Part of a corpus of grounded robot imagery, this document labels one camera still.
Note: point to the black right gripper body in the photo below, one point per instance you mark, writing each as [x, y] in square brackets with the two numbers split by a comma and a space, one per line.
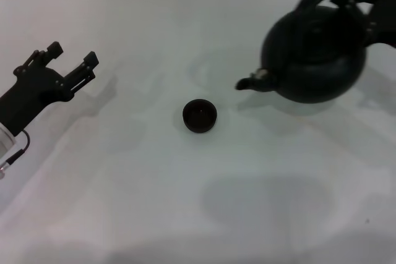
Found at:
[386, 16]

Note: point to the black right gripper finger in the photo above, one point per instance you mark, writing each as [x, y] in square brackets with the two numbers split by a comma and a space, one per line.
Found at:
[360, 7]

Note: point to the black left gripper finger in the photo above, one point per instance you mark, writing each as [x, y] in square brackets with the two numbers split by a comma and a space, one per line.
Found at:
[55, 50]
[90, 60]

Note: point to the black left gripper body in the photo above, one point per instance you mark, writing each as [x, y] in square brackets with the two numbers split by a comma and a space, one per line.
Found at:
[24, 97]

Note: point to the dark brown teacup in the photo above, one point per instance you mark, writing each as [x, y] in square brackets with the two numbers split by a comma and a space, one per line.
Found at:
[199, 115]

